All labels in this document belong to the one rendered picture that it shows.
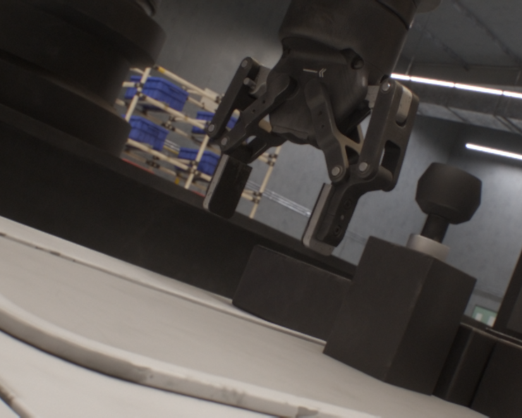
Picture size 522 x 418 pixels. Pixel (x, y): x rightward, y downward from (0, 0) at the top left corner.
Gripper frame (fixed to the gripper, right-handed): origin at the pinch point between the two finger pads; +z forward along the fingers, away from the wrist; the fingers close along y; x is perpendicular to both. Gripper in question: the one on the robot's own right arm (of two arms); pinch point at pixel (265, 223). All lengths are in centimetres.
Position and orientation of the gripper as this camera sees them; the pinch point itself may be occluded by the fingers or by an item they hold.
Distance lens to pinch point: 53.5
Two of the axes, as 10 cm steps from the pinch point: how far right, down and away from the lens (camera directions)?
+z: -3.8, 9.2, -0.6
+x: -6.5, -3.1, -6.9
